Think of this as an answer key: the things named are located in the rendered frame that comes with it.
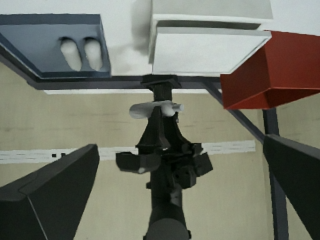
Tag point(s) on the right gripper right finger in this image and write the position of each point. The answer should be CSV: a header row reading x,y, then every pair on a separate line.
x,y
296,167

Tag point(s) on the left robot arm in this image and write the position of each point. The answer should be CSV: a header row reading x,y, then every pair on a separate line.
x,y
167,220

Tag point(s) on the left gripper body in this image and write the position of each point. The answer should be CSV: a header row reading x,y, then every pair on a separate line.
x,y
159,183

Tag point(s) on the white cylinder with narrow neck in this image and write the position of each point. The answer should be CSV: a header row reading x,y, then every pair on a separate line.
x,y
93,53
71,54

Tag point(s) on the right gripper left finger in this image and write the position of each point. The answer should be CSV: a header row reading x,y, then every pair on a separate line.
x,y
48,203

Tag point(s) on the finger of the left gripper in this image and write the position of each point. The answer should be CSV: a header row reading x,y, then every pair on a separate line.
x,y
172,132
153,136

